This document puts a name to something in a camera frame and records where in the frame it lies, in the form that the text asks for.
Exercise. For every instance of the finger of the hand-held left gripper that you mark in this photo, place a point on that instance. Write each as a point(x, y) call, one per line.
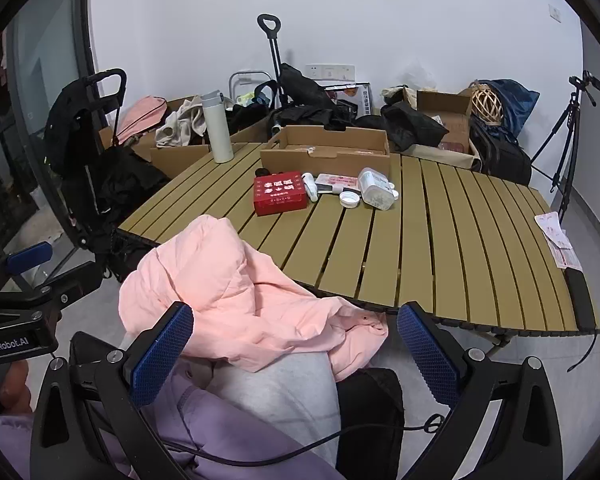
point(67, 287)
point(30, 256)

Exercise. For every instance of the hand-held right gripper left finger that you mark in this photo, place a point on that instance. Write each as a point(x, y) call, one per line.
point(162, 355)

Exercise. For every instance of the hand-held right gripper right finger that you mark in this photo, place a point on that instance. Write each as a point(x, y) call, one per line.
point(427, 360)

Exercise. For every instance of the clear cotton swab box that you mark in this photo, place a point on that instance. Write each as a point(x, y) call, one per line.
point(375, 187)

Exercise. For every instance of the red box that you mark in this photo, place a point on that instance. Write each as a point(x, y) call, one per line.
point(279, 192)

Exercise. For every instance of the small white bottle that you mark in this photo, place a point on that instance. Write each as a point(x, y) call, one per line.
point(310, 186)

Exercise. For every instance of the shallow cardboard box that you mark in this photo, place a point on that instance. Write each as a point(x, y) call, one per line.
point(290, 160)

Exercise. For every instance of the person's left forearm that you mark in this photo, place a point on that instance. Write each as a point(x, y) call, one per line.
point(2, 435)

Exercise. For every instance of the person's left hand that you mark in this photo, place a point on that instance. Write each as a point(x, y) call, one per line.
point(12, 385)

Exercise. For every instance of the black backpack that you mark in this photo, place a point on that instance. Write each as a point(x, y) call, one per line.
point(370, 425)

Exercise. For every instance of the person's purple jacket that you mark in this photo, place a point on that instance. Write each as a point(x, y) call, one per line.
point(220, 430)

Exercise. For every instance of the pink jacket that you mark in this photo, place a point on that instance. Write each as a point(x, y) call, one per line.
point(215, 270)

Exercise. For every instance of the person's grey trousers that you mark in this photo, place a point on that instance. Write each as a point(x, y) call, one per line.
point(275, 385)

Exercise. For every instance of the black jacket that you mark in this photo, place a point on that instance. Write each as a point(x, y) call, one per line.
point(130, 180)

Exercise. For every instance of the black folding cart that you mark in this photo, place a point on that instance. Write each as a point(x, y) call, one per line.
point(75, 125)

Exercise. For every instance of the black rectangular pouch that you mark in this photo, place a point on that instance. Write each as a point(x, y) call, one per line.
point(580, 297)

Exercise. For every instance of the small white cap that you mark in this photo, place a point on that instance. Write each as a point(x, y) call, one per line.
point(396, 194)

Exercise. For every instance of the large cardboard box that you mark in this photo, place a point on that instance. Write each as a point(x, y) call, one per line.
point(180, 157)

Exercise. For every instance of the pink bag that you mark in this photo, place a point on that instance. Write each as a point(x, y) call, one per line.
point(140, 115)

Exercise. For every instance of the black framed glass door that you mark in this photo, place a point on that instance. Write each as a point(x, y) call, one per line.
point(40, 60)

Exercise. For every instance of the beige cloth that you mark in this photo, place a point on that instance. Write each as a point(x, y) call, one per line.
point(180, 125)

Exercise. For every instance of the pink flat packet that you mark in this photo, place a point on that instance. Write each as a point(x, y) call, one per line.
point(337, 180)

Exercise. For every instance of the beige canvas sheet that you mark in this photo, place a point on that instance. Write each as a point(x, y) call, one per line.
point(445, 157)

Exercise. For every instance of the small black object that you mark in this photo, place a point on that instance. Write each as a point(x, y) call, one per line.
point(266, 170)

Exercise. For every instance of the black suitcase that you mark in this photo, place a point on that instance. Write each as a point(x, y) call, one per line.
point(505, 155)

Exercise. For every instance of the black clothes pile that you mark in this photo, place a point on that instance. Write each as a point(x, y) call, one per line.
point(405, 125)

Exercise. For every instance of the open cardboard box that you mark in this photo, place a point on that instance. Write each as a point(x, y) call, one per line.
point(445, 102)

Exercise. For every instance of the white folding rack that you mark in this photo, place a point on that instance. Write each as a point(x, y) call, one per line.
point(234, 85)

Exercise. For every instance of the beige tote bag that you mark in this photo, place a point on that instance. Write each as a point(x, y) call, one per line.
point(397, 95)

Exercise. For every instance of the printed appliance box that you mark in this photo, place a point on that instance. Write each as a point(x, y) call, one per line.
point(362, 100)

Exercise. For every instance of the black tripod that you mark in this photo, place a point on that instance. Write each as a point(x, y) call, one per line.
point(570, 120)

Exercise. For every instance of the black trolley bag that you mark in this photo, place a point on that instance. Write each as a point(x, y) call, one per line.
point(300, 85)

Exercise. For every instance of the white cylindrical post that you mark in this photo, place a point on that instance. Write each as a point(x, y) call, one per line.
point(219, 130)

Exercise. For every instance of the white wall socket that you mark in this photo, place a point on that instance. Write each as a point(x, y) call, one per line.
point(330, 71)

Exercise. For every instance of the white wall switch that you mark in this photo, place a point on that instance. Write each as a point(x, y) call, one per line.
point(555, 13)

